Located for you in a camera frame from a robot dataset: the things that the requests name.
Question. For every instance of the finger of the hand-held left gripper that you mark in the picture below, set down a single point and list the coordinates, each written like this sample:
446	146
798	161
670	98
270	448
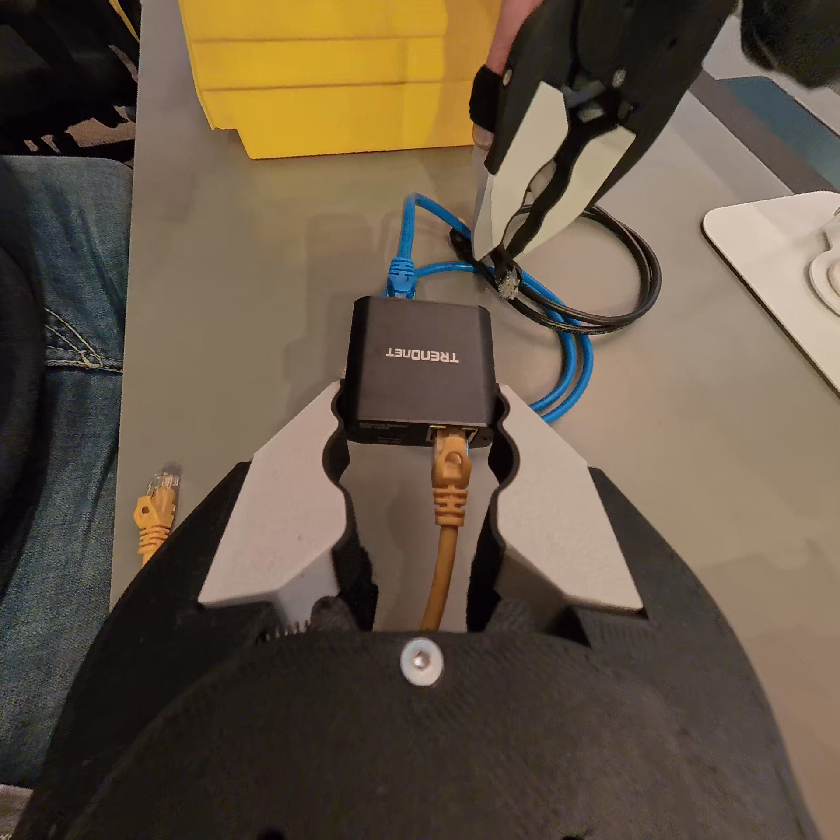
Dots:
597	167
525	144

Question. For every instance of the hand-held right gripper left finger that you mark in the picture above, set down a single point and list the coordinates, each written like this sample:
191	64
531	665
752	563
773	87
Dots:
282	512

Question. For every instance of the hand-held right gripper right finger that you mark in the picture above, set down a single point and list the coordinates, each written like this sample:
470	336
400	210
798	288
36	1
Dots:
558	525

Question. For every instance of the black network switch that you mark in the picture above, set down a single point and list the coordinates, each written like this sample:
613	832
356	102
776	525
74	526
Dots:
420	380

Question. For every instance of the person's left hand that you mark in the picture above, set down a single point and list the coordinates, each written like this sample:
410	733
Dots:
508	33

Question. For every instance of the dark rounded object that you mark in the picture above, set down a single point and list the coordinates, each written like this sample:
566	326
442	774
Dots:
794	39

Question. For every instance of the white monitor stand base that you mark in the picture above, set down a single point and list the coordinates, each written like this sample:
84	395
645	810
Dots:
754	262

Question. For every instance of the yellow stacked plastic bins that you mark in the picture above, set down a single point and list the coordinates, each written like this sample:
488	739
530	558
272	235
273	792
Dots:
328	79

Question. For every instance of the person's blue jeans leg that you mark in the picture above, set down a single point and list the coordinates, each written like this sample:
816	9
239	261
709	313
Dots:
65	394

